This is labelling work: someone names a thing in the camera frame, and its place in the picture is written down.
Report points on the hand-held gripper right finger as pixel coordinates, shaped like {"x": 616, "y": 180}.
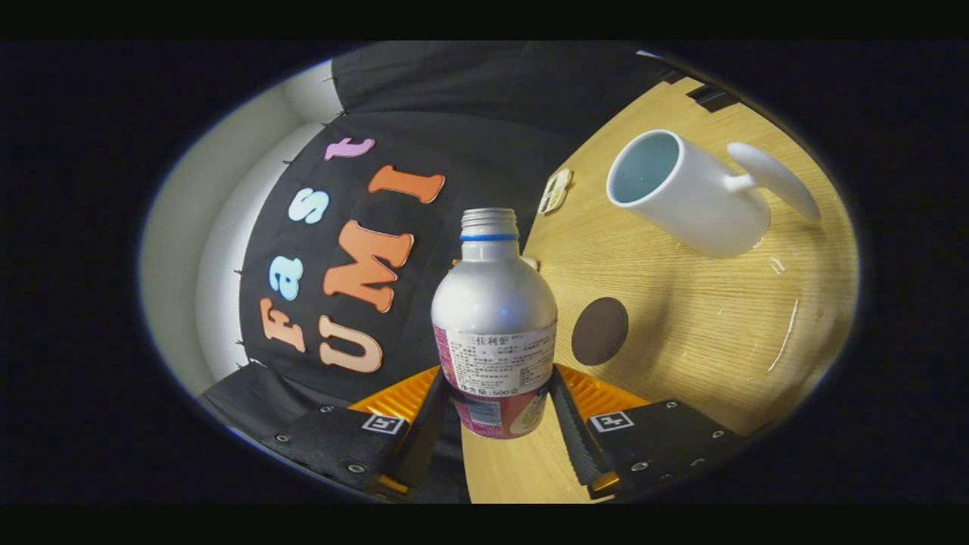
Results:
{"x": 579, "y": 446}

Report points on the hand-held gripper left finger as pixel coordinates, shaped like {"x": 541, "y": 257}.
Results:
{"x": 424, "y": 431}

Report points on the dark brown round coaster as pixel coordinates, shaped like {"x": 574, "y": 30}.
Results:
{"x": 599, "y": 331}

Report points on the silver juice bottle pink label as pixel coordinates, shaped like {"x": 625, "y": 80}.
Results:
{"x": 492, "y": 303}

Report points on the white cup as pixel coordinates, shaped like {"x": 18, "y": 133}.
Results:
{"x": 696, "y": 204}

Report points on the wooden table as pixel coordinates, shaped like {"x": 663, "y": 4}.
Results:
{"x": 681, "y": 325}

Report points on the white divided sauce tray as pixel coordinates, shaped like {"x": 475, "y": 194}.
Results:
{"x": 556, "y": 191}

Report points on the black backdrop cloth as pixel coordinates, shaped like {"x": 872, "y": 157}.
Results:
{"x": 469, "y": 151}

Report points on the black table edge clamp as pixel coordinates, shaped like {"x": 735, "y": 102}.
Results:
{"x": 711, "y": 97}

